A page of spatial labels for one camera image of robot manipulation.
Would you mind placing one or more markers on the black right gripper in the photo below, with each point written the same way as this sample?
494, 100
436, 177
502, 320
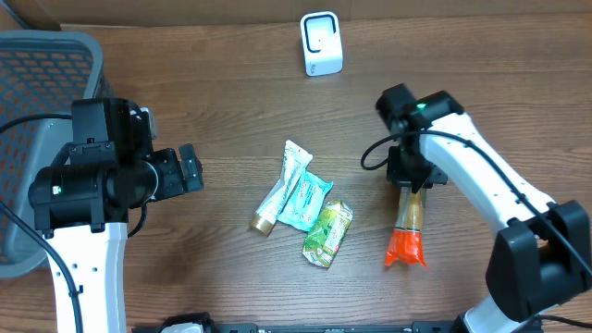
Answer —
416, 176

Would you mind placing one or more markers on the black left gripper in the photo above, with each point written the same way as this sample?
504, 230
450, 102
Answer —
189, 167

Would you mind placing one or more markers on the orange spaghetti packet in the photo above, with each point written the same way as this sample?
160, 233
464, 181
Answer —
406, 242

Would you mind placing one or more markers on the white tube gold cap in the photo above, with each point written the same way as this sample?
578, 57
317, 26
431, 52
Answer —
295, 161

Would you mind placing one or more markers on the teal snack packet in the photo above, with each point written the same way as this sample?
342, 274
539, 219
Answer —
305, 203

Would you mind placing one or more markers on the green tea packet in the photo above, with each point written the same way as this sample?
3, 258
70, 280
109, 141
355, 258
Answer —
325, 237

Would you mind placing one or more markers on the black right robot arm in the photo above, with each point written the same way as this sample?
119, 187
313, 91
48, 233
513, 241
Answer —
542, 249

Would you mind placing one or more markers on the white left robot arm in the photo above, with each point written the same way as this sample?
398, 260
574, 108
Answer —
81, 206

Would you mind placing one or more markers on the white barcode scanner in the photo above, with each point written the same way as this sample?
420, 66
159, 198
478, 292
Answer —
321, 43

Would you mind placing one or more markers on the grey plastic mesh basket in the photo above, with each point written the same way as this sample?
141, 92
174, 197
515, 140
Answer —
42, 73

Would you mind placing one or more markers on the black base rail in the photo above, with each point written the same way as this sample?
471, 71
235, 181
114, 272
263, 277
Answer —
203, 322

